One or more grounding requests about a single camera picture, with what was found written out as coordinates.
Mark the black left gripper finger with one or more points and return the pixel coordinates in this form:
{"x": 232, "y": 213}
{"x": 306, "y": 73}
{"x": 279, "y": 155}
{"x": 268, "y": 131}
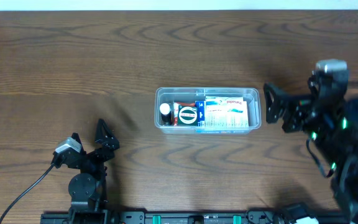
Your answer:
{"x": 76, "y": 137}
{"x": 104, "y": 136}

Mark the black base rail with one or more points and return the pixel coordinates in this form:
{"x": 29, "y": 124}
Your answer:
{"x": 292, "y": 214}

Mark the green Zam-Buk box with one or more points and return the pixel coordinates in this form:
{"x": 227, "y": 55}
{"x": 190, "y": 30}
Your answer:
{"x": 187, "y": 116}

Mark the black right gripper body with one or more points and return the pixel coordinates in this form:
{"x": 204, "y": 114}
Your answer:
{"x": 291, "y": 109}

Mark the red Panadol ActiFast box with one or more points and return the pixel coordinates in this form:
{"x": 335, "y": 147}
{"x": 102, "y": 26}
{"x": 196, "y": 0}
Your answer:
{"x": 176, "y": 110}

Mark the clear plastic container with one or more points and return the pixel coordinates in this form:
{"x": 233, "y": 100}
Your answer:
{"x": 221, "y": 110}

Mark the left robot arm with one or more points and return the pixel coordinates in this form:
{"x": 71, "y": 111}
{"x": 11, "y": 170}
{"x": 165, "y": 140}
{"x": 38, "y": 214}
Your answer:
{"x": 88, "y": 188}

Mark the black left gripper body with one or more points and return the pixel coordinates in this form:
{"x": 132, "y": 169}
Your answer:
{"x": 89, "y": 154}

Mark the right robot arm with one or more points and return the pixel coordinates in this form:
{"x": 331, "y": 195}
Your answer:
{"x": 329, "y": 122}

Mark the white Panadol box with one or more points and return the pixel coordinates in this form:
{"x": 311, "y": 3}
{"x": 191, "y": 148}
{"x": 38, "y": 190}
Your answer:
{"x": 227, "y": 112}

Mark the dark syrup bottle white cap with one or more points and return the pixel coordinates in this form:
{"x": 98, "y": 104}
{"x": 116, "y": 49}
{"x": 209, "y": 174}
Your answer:
{"x": 166, "y": 114}

